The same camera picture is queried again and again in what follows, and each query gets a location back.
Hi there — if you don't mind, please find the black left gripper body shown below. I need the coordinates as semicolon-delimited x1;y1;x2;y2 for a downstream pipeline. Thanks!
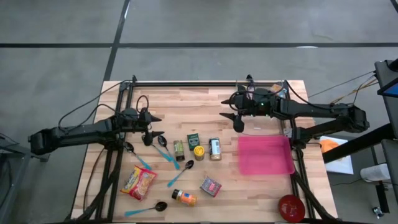
122;106;154;147

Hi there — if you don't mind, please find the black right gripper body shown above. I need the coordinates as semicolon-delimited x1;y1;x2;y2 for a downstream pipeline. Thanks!
229;88;280;133

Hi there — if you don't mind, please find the green herb spice jar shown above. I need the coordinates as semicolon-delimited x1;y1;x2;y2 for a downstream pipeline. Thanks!
173;139;186;162

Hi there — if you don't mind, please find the spice jar white label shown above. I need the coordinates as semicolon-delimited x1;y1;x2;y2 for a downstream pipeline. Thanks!
208;137;222;162

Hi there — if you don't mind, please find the dark green tin box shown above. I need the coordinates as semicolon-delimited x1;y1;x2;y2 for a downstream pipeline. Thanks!
187;133;200;151

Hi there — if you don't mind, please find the black spoon teal handle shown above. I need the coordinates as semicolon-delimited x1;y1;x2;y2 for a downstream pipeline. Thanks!
124;201;169;218
157;136;181;170
123;141;152;171
167;159;195;189
150;142;174;162

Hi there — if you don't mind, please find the yellow lid jar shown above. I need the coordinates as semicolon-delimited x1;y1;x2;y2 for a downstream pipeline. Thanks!
193;145;206;161

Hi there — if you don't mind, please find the red yellow ramen packet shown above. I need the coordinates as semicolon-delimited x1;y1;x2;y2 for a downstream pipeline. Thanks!
120;165;157;200

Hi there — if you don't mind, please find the orange spice bottle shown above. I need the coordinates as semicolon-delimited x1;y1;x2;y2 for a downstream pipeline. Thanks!
171;189;198;207

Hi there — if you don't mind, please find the patterned paprika tin red lid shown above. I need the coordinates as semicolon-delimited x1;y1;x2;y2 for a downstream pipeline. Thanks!
200;176;223;198

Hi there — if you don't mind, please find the pink plastic bin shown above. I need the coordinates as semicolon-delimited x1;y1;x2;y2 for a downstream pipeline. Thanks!
238;134;296;176

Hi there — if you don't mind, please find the orange object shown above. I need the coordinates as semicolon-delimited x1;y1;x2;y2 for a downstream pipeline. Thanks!
320;139;340;154

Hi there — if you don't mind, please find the white paper sheet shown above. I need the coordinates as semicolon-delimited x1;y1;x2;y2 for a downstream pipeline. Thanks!
319;135;354;175

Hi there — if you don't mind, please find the black beam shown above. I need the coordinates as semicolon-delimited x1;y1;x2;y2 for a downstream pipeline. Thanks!
322;123;396;164

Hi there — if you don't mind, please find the red bowl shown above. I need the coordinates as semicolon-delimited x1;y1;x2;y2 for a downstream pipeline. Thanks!
278;194;306;223

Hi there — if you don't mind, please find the grey metal furniture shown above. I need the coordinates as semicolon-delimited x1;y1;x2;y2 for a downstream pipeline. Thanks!
0;133;50;224

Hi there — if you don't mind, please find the black monitor stand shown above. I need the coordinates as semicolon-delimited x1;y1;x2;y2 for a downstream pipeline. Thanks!
374;58;398;139

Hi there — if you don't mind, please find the white paper roll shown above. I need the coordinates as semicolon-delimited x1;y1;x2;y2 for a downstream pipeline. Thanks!
359;162;391;183

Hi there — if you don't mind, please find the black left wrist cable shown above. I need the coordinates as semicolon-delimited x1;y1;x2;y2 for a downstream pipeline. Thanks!
136;95;150;110

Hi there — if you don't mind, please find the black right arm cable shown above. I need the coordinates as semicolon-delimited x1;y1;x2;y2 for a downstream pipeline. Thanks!
284;80;333;110

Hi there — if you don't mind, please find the long black cable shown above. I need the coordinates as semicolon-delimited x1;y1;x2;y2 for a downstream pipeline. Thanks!
57;79;133;131

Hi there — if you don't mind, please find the thin brown cable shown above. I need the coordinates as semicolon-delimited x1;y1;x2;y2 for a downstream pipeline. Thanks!
82;147;105;215

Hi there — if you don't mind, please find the grey cable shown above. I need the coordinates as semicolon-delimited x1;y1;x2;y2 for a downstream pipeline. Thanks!
307;70;377;98

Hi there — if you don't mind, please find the yellow cable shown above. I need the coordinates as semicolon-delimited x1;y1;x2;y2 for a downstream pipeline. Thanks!
329;77;379;108

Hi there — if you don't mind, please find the black post with caster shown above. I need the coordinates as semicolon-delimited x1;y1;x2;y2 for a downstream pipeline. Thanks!
372;180;391;220

